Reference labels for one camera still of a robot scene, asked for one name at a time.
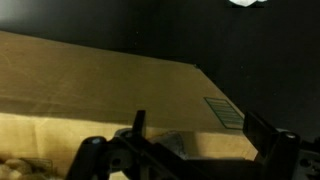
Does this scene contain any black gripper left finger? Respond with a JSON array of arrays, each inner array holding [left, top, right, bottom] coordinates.
[[64, 109, 188, 180]]

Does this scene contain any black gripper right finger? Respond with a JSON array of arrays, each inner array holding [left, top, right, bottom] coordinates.
[[242, 111, 301, 180]]

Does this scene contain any brown moose plush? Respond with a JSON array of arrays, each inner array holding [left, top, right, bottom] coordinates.
[[0, 157, 56, 180]]

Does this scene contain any large cardboard box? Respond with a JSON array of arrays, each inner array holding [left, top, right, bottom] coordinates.
[[0, 30, 260, 180]]

